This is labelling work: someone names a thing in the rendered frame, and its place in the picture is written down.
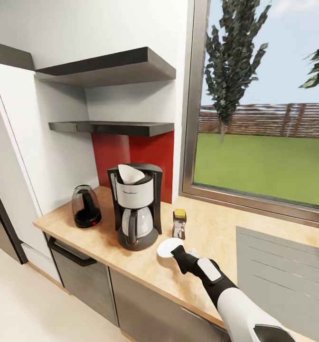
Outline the electric kettle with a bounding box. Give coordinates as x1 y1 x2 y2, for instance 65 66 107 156
72 185 102 228

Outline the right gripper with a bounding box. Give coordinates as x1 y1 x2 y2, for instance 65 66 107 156
172 245 192 274

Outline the paper coffee filter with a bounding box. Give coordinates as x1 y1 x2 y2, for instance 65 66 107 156
118 164 145 185

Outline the saucer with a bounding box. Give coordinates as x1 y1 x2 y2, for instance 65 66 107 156
157 237 184 258

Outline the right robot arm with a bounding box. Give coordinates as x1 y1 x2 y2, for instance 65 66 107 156
172 245 297 342

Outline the bottle of coffee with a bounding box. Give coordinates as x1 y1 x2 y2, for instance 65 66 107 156
172 209 187 239

